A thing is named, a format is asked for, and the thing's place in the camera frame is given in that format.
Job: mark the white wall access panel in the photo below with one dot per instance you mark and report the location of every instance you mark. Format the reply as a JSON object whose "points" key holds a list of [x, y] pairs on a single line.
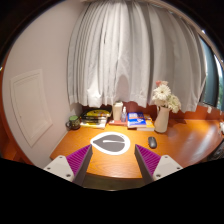
{"points": [[29, 105]]}

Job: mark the stack of yellow black books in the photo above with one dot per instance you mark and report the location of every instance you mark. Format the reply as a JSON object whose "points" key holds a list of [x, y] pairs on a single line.
{"points": [[95, 118]]}

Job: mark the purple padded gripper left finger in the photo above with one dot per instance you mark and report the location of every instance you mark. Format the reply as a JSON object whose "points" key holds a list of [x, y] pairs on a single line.
{"points": [[72, 167]]}

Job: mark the white cylindrical container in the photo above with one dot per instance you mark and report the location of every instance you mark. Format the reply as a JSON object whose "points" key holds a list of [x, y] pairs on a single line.
{"points": [[117, 110]]}

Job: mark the white and pink flowers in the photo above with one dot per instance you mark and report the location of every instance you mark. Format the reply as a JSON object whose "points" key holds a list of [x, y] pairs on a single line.
{"points": [[163, 97]]}

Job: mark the dark green mug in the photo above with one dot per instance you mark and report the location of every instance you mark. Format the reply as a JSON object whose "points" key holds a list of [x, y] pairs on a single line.
{"points": [[73, 123]]}

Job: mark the white curtain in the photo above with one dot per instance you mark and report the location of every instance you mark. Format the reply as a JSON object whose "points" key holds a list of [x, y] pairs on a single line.
{"points": [[119, 49]]}

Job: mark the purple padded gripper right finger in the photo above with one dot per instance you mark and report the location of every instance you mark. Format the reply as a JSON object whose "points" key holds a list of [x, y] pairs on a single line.
{"points": [[154, 167]]}

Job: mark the white and grey mouse pad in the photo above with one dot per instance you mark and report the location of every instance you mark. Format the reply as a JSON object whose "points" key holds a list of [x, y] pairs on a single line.
{"points": [[111, 143]]}

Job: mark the small clear sanitizer bottle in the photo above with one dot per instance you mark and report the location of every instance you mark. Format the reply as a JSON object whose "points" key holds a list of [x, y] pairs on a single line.
{"points": [[124, 114]]}

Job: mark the black computer mouse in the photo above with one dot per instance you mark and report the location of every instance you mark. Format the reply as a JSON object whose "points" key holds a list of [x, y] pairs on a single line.
{"points": [[152, 142]]}

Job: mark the orange book under blue book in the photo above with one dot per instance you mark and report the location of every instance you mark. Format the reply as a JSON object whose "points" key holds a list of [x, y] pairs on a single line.
{"points": [[149, 124]]}

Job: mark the blue and white book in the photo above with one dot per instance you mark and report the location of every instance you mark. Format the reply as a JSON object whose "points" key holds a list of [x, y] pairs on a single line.
{"points": [[136, 119]]}

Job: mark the white ceramic vase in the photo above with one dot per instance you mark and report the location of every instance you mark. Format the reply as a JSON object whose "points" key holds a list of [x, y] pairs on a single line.
{"points": [[161, 122]]}

